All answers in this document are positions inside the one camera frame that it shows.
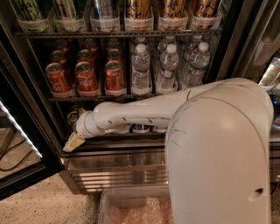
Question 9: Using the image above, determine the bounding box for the stainless steel fridge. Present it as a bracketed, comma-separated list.
[0, 0, 280, 194]

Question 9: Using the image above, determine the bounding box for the front middle water bottle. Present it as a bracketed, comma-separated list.
[156, 44, 179, 94]

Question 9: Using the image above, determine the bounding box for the front right water bottle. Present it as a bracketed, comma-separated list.
[180, 42, 211, 88]

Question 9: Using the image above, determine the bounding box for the front left coca-cola can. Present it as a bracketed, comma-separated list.
[45, 62, 74, 98]

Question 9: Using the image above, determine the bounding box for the coca-cola can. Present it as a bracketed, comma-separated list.
[75, 61, 100, 97]
[105, 60, 126, 96]
[45, 62, 74, 98]

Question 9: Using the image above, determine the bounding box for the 7up can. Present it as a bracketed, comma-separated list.
[66, 111, 79, 128]

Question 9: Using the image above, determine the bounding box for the middle wire shelf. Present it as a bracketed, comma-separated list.
[48, 94, 159, 102]

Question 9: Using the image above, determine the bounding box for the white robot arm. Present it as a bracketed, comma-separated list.
[64, 78, 274, 224]

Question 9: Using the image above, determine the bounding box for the front left water bottle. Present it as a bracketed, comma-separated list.
[131, 44, 151, 95]

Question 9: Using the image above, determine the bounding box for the left brown drink bottle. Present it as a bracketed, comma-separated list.
[152, 126, 167, 133]

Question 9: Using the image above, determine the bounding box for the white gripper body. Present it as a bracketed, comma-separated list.
[76, 111, 100, 138]

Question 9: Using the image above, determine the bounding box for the clear plastic bin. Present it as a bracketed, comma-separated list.
[98, 185, 174, 224]

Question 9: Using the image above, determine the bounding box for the front middle coca-cola can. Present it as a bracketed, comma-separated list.
[75, 61, 100, 97]

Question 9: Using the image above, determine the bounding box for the open fridge door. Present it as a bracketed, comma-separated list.
[0, 27, 62, 200]

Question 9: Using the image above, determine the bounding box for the wire shelf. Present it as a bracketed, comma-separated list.
[15, 28, 222, 39]
[48, 94, 159, 102]

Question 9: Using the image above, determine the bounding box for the black cable on floor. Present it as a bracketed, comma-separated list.
[0, 139, 33, 172]

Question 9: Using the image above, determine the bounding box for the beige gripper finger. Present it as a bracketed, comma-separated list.
[63, 132, 85, 152]

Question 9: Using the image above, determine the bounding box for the water bottle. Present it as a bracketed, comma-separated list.
[180, 42, 211, 88]
[131, 44, 151, 95]
[156, 44, 179, 94]

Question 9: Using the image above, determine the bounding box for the top wire shelf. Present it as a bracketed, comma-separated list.
[15, 28, 222, 39]

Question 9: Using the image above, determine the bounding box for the front right coca-cola can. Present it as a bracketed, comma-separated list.
[105, 60, 126, 96]

